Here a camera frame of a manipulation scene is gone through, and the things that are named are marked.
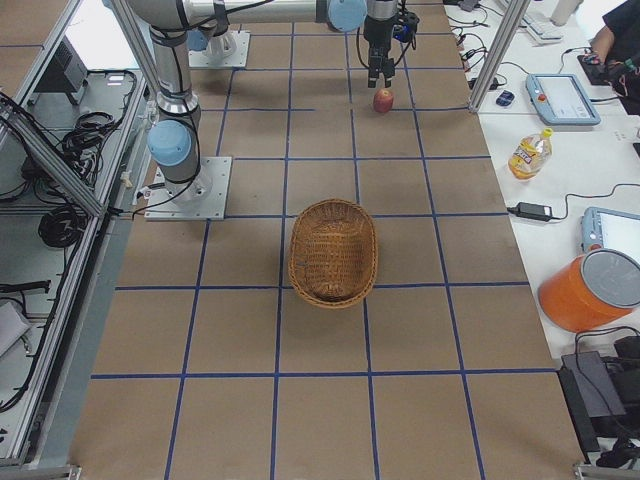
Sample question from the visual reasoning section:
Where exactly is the orange bucket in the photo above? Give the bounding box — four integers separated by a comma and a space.
538, 248, 639, 333

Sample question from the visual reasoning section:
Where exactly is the woven wicker basket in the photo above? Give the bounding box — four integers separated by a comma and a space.
288, 199, 378, 309

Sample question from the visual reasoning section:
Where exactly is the person in dark shirt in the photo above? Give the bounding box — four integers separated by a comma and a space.
584, 0, 639, 113

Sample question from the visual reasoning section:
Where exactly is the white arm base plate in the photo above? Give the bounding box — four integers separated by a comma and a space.
143, 157, 232, 221
187, 30, 250, 70

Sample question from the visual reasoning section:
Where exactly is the blue teach pendant tablet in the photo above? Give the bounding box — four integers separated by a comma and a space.
525, 74, 601, 126

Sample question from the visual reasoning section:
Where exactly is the yellow juice bottle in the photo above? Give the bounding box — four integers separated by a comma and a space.
508, 127, 554, 180

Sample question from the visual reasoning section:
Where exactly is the aluminium frame post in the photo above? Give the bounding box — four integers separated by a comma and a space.
468, 0, 530, 113

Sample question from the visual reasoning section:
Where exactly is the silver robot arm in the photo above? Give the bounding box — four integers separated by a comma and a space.
187, 29, 237, 58
183, 19, 395, 216

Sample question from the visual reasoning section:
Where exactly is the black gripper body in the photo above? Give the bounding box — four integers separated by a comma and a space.
364, 14, 397, 70

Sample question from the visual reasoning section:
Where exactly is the black power adapter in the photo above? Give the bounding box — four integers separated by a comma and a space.
507, 202, 553, 222

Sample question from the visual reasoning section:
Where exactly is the dark blue small pouch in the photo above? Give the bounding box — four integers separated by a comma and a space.
495, 90, 515, 107

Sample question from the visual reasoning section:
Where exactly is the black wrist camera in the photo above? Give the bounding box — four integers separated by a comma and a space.
393, 10, 420, 44

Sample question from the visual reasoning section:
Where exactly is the red yellow apple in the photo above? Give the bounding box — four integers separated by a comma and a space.
372, 88, 394, 114

